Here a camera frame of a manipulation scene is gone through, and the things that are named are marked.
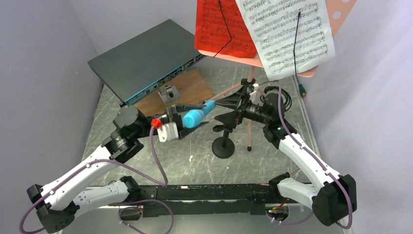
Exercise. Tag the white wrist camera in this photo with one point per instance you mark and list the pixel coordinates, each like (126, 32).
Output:
(254, 92)
(165, 131)

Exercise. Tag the white sheet music paper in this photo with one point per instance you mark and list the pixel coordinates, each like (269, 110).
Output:
(290, 36)

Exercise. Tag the small metal bracket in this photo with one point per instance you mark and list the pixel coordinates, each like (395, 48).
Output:
(169, 94)

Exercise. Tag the red sheet music booklet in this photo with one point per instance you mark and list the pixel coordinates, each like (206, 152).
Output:
(220, 29)

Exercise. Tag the wooden board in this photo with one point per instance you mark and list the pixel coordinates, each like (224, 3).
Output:
(191, 86)

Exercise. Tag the blue cylindrical tube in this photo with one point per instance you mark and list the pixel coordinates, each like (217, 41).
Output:
(193, 118)

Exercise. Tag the dark grey network switch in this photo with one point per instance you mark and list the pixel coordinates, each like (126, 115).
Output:
(141, 65)

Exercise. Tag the black round disc stand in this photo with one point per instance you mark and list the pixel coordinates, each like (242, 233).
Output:
(223, 147)

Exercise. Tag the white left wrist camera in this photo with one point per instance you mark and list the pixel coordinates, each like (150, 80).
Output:
(165, 131)

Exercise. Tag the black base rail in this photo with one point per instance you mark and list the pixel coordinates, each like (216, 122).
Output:
(253, 199)

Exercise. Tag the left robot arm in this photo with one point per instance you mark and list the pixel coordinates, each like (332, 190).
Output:
(60, 202)

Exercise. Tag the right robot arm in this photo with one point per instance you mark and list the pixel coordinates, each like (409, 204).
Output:
(331, 196)

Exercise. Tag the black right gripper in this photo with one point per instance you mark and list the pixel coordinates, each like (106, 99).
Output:
(233, 118)

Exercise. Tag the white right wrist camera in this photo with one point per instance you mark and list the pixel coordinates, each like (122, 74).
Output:
(254, 92)

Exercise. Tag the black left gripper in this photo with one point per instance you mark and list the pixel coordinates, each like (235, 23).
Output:
(172, 114)

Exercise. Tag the green orange screwdriver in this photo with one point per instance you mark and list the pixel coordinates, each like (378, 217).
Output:
(302, 90)

